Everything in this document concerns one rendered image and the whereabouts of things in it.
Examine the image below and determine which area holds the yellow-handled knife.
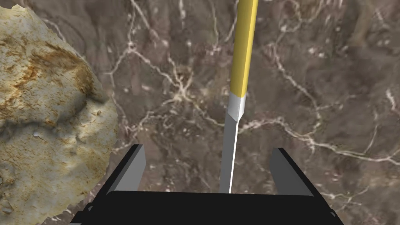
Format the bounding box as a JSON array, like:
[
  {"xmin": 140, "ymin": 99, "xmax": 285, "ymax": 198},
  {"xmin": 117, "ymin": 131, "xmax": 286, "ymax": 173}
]
[{"xmin": 219, "ymin": 0, "xmax": 259, "ymax": 194}]

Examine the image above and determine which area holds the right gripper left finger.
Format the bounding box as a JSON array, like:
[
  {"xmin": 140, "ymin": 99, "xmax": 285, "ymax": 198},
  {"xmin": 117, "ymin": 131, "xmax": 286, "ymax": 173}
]
[{"xmin": 99, "ymin": 144, "xmax": 147, "ymax": 196}]

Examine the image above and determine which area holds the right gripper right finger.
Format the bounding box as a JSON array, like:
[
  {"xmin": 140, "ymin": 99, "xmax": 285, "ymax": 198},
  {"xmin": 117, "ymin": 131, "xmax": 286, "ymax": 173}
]
[{"xmin": 269, "ymin": 147, "xmax": 321, "ymax": 198}]

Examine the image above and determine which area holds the pale flat bread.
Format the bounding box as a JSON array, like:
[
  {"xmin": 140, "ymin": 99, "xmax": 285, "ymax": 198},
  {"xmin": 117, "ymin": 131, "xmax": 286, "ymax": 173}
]
[{"xmin": 0, "ymin": 4, "xmax": 119, "ymax": 225}]

